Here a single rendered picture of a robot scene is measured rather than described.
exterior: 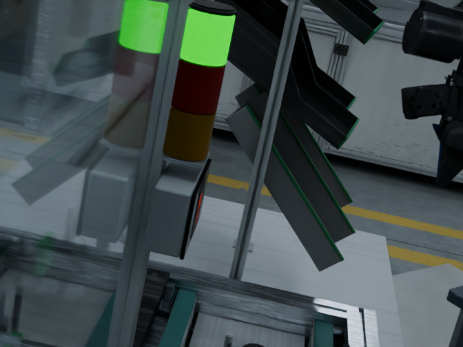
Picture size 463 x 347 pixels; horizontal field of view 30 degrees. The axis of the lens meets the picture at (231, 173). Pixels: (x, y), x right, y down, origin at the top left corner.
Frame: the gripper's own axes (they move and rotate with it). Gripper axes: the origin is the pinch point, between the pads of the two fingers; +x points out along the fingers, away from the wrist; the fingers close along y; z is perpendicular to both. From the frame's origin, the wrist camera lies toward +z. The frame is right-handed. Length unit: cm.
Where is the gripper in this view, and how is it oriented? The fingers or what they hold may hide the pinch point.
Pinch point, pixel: (448, 161)
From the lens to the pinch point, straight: 114.6
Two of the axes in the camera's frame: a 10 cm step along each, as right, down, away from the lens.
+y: -1.1, 3.1, -9.4
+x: -2.4, 9.1, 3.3
